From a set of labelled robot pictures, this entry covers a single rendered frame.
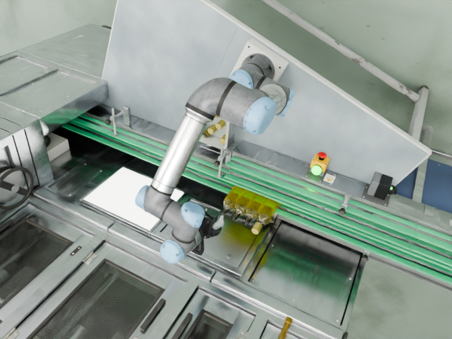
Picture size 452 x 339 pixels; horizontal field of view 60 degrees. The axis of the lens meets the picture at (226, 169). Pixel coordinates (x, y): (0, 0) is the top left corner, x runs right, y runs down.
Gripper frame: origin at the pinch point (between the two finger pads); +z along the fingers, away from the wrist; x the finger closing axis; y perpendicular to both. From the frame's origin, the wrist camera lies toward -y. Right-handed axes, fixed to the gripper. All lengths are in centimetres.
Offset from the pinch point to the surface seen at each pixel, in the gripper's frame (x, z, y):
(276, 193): -12.0, 40.8, 4.1
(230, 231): 2.3, 32.1, -19.1
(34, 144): 101, 5, -3
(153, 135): 63, 48, 7
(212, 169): 23.0, 43.2, 2.8
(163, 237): 26.9, 12.3, -25.3
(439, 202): -81, 64, 19
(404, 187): -65, 65, 20
